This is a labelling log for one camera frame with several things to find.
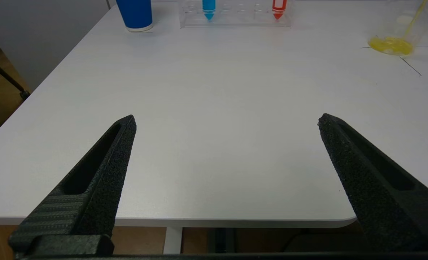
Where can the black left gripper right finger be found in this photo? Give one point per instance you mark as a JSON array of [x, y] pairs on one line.
[[376, 198]]

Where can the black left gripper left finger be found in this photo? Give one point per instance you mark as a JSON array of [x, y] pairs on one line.
[[98, 195]]

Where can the clear glass beaker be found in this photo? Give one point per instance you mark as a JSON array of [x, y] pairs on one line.
[[391, 45]]

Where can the red pigment test tube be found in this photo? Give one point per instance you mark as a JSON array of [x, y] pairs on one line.
[[278, 13]]

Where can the blue pigment test tube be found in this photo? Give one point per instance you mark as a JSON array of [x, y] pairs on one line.
[[209, 9]]

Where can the clear acrylic test tube rack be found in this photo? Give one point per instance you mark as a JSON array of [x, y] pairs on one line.
[[243, 16]]

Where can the white table leg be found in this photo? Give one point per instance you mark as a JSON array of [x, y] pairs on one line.
[[172, 240]]

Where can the black metal stand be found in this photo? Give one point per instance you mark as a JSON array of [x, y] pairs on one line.
[[4, 76]]

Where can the blue white paper cup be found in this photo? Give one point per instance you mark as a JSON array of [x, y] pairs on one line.
[[136, 14]]

